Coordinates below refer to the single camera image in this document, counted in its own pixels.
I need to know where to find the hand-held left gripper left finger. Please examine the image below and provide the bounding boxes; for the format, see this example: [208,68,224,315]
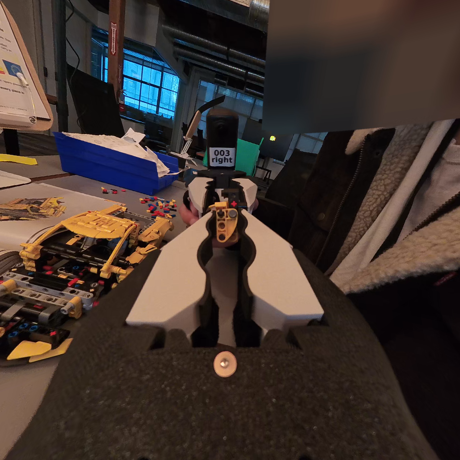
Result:
[126,212,217,330]

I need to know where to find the brown pillar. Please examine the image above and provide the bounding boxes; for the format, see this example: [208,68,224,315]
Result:
[108,0,126,105]

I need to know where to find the printed paper sheet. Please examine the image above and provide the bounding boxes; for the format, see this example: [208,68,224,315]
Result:
[0,7,49,121]

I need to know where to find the open instruction booklet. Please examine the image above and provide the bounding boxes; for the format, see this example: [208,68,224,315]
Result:
[0,183,126,274]

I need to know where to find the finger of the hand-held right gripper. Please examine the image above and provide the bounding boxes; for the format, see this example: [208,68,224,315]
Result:
[235,178,259,214]
[188,178,216,220]

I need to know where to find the yellow tape strip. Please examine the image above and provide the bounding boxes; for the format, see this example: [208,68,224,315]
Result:
[0,154,37,166]

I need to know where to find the large paned window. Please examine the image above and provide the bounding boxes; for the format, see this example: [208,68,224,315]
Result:
[92,27,180,117]

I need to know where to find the person's right hand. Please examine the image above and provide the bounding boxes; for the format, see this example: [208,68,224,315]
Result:
[178,202,199,228]

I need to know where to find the instruction sheet on stand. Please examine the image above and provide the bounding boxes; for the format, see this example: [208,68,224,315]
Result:
[0,2,54,132]

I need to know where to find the dark monitor with light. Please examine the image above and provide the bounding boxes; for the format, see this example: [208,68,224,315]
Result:
[242,119,293,160]

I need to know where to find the yellow brick subassembly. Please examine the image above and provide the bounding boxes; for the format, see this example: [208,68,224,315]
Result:
[209,190,248,245]

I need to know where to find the white paper bags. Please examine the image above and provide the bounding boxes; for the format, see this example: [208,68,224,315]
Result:
[62,127,180,177]

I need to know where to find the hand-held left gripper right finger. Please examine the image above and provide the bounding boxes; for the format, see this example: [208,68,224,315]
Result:
[238,211,325,335]

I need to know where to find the pile of small coloured pins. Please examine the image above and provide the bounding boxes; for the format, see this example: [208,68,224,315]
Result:
[101,187,178,220]

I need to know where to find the yellow brick car model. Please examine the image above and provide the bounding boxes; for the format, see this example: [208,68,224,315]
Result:
[0,204,175,361]

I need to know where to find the green tote with handle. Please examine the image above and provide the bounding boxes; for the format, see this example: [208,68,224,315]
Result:
[235,138,265,177]

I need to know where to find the grey desk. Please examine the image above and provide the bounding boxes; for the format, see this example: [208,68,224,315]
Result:
[0,155,202,457]

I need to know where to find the black monitor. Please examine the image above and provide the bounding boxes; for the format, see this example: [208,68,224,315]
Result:
[66,65,124,137]

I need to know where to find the blue plastic bin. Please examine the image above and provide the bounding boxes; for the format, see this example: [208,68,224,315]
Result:
[53,131,179,196]

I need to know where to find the white document stand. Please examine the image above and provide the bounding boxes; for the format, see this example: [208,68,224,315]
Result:
[0,70,51,189]

